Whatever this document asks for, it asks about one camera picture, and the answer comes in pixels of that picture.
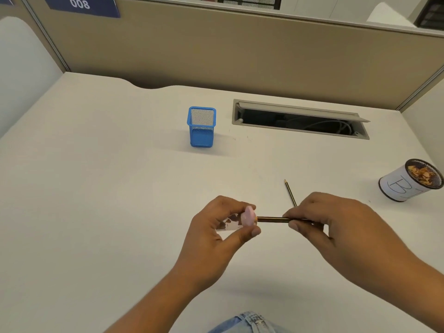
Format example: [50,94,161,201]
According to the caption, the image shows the person's left hand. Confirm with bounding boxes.
[172,195,261,296]

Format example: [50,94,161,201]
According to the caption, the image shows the person's right hand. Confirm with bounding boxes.
[283,191,413,292]

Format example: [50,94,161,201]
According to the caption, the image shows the pink clear pencil sharpener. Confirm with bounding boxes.
[216,205,258,232]

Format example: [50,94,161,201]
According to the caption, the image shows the black yellow striped pencil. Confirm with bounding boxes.
[284,179,298,208]
[256,216,313,224]

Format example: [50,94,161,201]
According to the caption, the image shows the blue mesh pen holder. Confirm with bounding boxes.
[187,106,217,148]

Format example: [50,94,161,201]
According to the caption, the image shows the black mesh cup white label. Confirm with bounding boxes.
[378,158,444,203]

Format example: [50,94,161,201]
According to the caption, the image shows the light blue jeans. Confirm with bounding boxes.
[208,311,292,333]

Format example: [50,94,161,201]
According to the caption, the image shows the white side divider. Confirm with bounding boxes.
[0,16,65,137]
[401,78,444,170]

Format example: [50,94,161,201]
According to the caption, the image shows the wide beige partition panel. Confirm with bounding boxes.
[26,0,444,111]

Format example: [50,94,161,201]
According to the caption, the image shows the white rounded background divider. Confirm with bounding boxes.
[366,1,417,28]

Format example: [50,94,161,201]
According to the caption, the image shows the black mesh office chair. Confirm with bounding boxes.
[216,0,282,11]
[414,0,444,31]

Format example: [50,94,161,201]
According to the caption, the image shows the narrow beige partition panel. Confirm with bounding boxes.
[0,0,70,72]

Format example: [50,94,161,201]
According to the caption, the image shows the white cable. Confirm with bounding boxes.
[305,120,354,136]

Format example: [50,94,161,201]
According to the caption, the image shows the grey desk cable tray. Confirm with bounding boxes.
[231,99,371,140]

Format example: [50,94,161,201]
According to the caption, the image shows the grey partition post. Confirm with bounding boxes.
[19,0,72,73]
[395,65,444,113]

